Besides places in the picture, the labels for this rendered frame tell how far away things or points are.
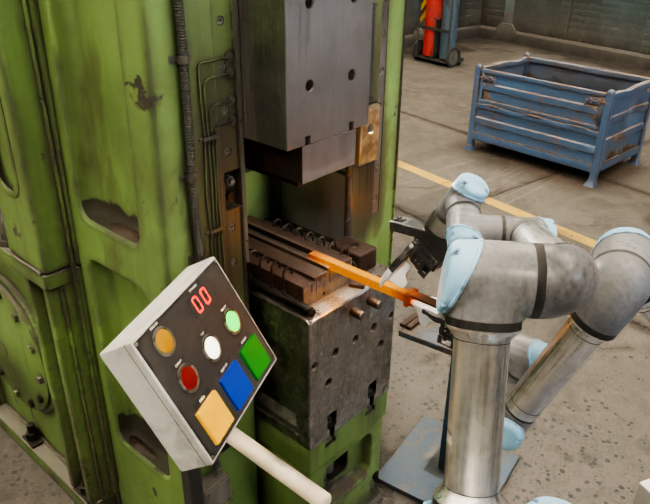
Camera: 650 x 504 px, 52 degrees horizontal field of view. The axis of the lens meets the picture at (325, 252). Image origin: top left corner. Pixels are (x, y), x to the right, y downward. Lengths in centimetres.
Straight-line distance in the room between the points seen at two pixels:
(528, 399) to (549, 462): 137
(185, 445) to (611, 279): 83
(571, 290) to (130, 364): 74
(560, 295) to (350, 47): 88
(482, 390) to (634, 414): 213
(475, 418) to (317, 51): 90
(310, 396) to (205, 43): 96
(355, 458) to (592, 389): 125
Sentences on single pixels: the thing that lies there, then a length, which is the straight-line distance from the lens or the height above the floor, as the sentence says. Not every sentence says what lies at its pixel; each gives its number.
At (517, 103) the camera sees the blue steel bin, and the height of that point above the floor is 48.
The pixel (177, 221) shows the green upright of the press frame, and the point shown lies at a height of 122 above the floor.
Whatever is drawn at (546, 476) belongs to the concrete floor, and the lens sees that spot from 275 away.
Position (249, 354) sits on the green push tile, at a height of 103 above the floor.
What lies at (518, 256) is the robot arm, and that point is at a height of 142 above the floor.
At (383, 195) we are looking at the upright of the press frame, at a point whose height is 103.
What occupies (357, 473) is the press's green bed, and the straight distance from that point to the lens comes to 241.
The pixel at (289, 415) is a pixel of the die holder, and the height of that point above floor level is 53.
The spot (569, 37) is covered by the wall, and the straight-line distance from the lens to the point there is 1039.
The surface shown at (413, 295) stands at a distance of 168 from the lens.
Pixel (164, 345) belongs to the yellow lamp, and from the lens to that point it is 127.
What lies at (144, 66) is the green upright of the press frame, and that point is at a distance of 148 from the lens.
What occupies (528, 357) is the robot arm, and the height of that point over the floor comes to 101.
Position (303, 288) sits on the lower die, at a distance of 177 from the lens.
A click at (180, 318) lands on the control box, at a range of 133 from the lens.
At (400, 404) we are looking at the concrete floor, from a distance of 293.
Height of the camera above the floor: 188
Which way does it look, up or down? 28 degrees down
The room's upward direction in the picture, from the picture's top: 1 degrees clockwise
